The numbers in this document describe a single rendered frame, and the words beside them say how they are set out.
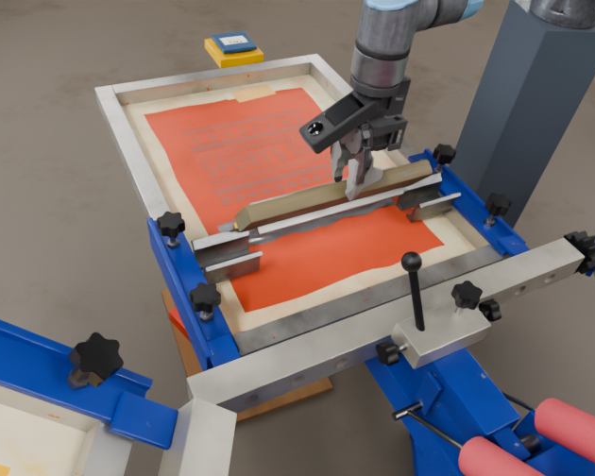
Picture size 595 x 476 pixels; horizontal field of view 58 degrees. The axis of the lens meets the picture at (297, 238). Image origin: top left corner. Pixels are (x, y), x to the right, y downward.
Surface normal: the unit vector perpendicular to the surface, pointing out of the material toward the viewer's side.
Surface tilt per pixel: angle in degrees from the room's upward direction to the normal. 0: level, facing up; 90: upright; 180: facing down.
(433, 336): 0
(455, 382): 0
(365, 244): 0
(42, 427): 32
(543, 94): 90
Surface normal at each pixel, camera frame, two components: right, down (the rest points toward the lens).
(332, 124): -0.33, -0.48
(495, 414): 0.09, -0.70
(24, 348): 0.61, -0.53
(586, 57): 0.16, 0.72
